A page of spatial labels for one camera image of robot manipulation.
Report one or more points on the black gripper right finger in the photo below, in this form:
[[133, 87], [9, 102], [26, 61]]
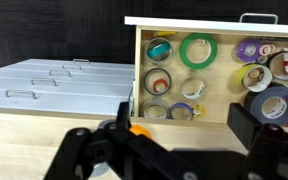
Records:
[[244, 125]]

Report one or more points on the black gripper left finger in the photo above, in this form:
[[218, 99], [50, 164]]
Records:
[[84, 153]]

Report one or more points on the orange tape roll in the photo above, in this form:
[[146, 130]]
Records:
[[140, 130]]

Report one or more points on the wooden drawer with white front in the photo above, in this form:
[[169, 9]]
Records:
[[222, 83]]

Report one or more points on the small yellow tape roll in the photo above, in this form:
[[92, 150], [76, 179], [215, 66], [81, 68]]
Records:
[[198, 107]]

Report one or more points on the yellow-green and white tape roll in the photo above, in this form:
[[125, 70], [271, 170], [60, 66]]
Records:
[[247, 75]]

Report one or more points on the white printed tape roll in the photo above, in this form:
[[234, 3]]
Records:
[[197, 91]]

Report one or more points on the white drawer cabinet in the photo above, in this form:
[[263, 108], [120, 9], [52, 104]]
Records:
[[77, 93]]

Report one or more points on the blue tape roll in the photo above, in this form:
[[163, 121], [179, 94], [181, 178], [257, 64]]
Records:
[[180, 106]]

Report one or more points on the purple tape roll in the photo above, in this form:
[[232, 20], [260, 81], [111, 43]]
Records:
[[247, 50]]

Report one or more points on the small pink tape roll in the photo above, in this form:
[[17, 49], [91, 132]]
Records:
[[267, 46]]

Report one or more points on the dark roll with red tape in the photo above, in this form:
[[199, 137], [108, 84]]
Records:
[[147, 81]]

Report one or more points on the large green tape roll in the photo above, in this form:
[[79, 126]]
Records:
[[184, 50]]

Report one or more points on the teal tape in clear roll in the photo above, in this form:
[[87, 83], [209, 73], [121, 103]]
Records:
[[157, 50]]

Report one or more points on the yellow marker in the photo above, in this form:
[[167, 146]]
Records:
[[165, 33]]

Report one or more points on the grey duct tape roll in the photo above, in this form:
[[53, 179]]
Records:
[[100, 170]]

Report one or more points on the large grey-blue duct tape roll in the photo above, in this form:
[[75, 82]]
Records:
[[260, 100]]

